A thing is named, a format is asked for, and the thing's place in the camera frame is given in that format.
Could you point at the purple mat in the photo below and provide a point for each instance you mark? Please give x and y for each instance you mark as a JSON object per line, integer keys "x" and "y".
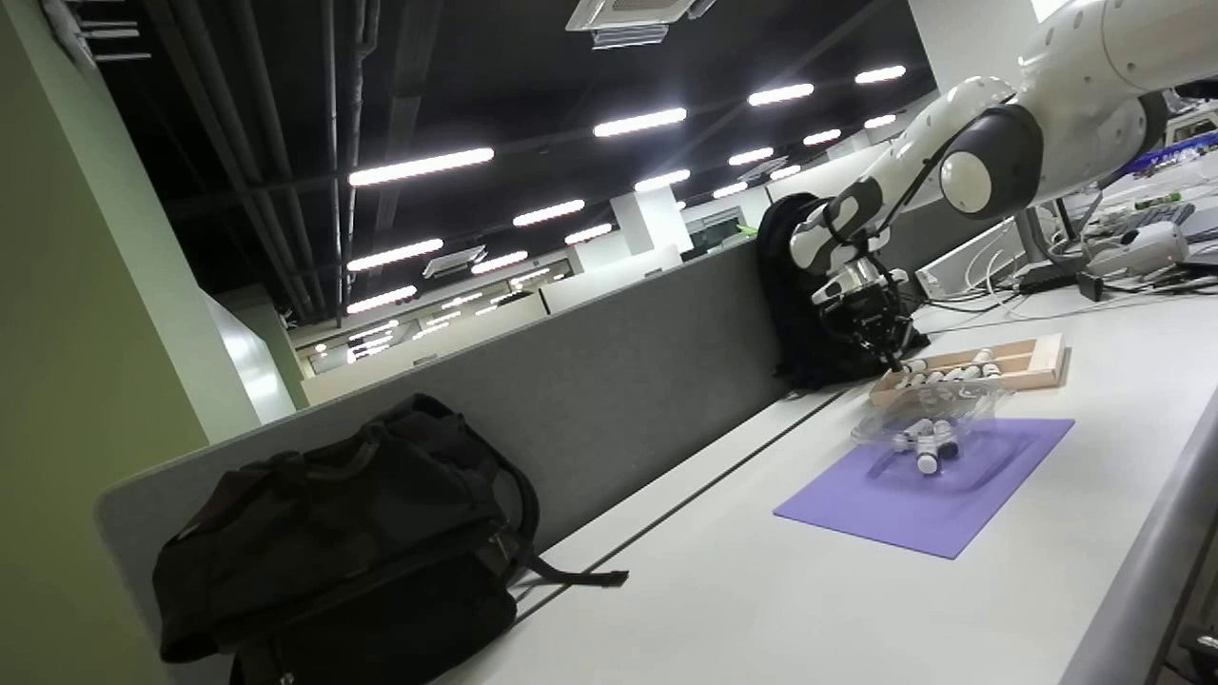
{"x": 936, "y": 507}

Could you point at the ceiling air conditioner unit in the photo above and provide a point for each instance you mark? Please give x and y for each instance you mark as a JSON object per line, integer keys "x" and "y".
{"x": 633, "y": 21}

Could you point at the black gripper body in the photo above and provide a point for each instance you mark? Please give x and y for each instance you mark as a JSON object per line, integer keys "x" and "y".
{"x": 870, "y": 310}

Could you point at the gray desk partition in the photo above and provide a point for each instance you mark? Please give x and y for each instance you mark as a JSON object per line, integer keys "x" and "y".
{"x": 609, "y": 381}

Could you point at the large black backpack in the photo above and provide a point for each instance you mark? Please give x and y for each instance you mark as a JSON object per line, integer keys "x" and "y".
{"x": 793, "y": 318}

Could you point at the ceiling tube light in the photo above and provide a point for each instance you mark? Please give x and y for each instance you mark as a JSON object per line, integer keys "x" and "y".
{"x": 393, "y": 254}
{"x": 879, "y": 73}
{"x": 782, "y": 95}
{"x": 640, "y": 123}
{"x": 550, "y": 210}
{"x": 420, "y": 164}

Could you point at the clear plastic container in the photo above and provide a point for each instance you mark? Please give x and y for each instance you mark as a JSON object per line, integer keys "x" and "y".
{"x": 933, "y": 407}

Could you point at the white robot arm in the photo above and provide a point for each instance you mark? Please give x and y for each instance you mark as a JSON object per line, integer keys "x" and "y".
{"x": 1091, "y": 91}

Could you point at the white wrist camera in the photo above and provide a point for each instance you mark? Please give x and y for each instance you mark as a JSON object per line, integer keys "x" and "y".
{"x": 838, "y": 287}

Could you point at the white paint tube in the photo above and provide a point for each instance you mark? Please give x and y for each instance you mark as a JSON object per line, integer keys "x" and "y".
{"x": 930, "y": 464}
{"x": 945, "y": 441}
{"x": 911, "y": 442}

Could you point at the wooden paint tube box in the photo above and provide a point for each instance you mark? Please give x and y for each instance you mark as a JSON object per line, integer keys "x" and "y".
{"x": 1029, "y": 362}

